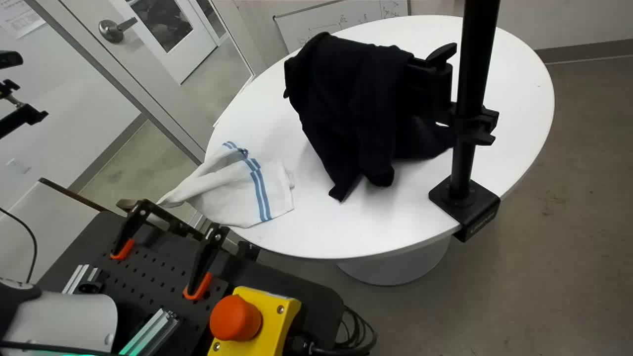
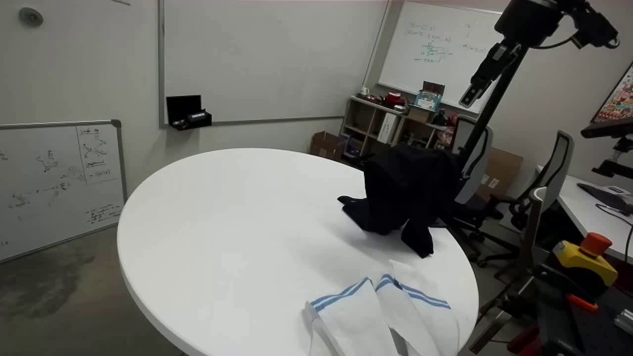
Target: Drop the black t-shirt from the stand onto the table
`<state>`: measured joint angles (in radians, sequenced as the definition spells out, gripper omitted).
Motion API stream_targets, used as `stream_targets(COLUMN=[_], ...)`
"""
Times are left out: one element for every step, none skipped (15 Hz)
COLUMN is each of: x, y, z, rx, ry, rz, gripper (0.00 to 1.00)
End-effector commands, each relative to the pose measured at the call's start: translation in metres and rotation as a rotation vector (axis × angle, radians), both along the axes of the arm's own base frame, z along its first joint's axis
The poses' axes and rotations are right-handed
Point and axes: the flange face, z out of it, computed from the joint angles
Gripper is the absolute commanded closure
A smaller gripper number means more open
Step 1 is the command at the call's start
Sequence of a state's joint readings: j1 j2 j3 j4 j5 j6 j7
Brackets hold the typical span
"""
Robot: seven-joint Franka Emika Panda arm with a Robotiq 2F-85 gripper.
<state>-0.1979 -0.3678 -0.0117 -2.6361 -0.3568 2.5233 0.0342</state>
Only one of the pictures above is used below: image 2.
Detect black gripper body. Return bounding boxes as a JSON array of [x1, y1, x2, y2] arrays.
[[493, 0, 568, 50]]

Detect black t-shirt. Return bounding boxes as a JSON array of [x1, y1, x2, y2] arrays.
[[336, 145, 463, 262]]

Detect black pole stand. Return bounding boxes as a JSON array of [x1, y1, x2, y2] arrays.
[[427, 44, 530, 230]]

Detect metal tripod stand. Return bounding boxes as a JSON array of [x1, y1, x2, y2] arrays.
[[465, 187, 550, 356]]

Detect blue box on shelf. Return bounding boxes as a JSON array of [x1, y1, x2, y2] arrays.
[[413, 82, 447, 116]]

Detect large brown cardboard box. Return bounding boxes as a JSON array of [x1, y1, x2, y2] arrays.
[[475, 147, 526, 203]]

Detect grey mesh office chair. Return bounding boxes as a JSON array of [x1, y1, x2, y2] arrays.
[[504, 130, 576, 234]]

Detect computer monitor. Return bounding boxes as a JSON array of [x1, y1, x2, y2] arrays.
[[590, 62, 633, 128]]

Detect wooden cubby shelf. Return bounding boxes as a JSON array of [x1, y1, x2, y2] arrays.
[[340, 96, 463, 163]]

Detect black keyboard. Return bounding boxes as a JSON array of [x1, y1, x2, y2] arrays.
[[576, 181, 633, 219]]

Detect small brown cardboard box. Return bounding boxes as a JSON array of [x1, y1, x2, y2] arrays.
[[309, 130, 350, 163]]

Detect white desk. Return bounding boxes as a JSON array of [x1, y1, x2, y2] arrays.
[[534, 167, 633, 268]]

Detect yellow emergency stop button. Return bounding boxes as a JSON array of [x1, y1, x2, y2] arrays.
[[550, 232, 621, 290]]

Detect white cloth with blue stripes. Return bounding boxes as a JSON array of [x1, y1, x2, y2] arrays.
[[303, 274, 461, 356]]

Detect black marker holder box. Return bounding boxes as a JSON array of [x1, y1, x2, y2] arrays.
[[164, 94, 214, 133]]

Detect low whiteboard with drawings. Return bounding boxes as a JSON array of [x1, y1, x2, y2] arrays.
[[0, 118, 129, 264]]

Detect black camera cable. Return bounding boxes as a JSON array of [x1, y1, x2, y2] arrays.
[[534, 29, 584, 54]]

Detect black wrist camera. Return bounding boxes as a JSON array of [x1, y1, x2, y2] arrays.
[[570, 7, 621, 52]]

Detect large blank wall whiteboard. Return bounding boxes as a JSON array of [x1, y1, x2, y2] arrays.
[[156, 0, 392, 130]]

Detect red handled tool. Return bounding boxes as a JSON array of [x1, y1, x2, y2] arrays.
[[564, 292, 601, 317]]

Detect round grey wall sensor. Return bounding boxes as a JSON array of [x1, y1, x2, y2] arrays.
[[16, 5, 46, 31]]

